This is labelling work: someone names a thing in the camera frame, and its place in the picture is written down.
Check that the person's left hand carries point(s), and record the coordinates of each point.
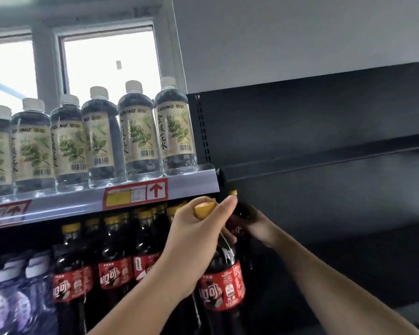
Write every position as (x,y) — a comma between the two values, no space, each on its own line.
(190,247)

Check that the person's right hand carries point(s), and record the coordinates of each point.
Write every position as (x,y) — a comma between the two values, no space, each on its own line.
(262,226)

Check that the person's left thumb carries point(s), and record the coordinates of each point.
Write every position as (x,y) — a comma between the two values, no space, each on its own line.
(223,205)

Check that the person's right fingers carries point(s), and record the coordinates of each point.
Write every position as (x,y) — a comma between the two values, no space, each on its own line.
(240,223)

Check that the cola bottle with red label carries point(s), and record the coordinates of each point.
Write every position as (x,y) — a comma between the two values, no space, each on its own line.
(223,286)
(238,210)

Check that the person's right forearm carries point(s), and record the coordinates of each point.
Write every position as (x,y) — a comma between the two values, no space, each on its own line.
(335,293)

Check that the person's left forearm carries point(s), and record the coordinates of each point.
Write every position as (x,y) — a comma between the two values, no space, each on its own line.
(143,303)

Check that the red and yellow price tag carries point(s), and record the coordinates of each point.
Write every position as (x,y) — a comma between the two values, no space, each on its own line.
(136,194)
(10,208)

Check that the black empty shelf board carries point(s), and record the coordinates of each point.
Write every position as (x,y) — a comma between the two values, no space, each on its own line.
(317,158)

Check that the black shelf unit back panel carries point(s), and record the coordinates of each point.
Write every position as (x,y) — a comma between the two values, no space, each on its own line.
(300,115)

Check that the group of dark cola bottles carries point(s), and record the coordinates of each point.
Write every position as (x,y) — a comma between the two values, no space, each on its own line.
(115,272)

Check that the row of clear leaf-print bottles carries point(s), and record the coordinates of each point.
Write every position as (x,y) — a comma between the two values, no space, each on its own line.
(101,143)

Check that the grey shelf with price rail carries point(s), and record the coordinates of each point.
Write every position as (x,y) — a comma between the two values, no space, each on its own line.
(192,184)

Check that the white window frame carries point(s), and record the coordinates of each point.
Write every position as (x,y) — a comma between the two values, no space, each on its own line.
(47,66)

